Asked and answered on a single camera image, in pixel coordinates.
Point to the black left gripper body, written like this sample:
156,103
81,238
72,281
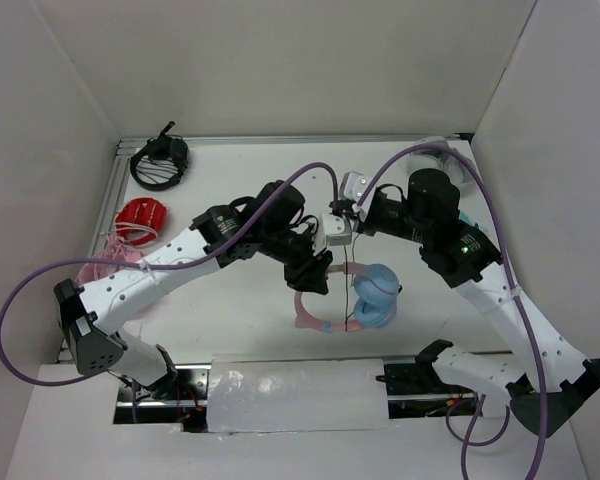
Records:
296,253

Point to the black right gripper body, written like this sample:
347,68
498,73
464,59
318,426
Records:
389,216

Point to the blue pink cat-ear headphones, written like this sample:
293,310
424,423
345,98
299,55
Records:
377,287

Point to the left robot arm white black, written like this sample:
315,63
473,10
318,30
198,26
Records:
93,315

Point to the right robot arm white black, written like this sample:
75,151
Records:
548,380

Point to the grey white headphones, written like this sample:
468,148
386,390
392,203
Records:
442,161

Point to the red headphones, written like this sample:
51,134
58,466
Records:
141,221

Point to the white taped front panel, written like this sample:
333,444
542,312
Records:
296,396

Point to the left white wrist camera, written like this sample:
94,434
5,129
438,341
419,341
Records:
332,231

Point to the black wired headphones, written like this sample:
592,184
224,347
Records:
162,162

